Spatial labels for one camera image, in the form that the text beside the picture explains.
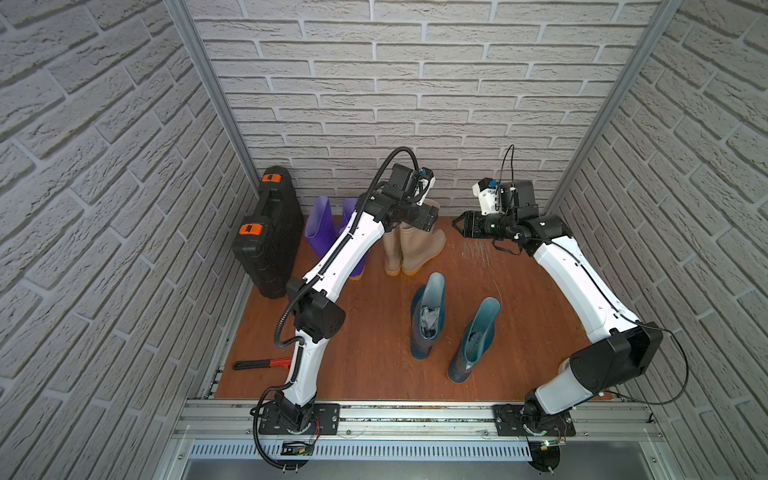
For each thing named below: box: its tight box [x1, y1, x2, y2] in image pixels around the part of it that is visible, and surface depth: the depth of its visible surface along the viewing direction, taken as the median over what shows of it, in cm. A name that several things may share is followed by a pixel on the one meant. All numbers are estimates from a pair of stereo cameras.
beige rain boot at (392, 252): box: [383, 227, 402, 276], surface depth 89 cm
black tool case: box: [232, 165, 305, 299], surface depth 85 cm
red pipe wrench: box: [232, 358, 293, 370], surface depth 84 cm
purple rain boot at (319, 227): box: [304, 195, 337, 258], surface depth 87 cm
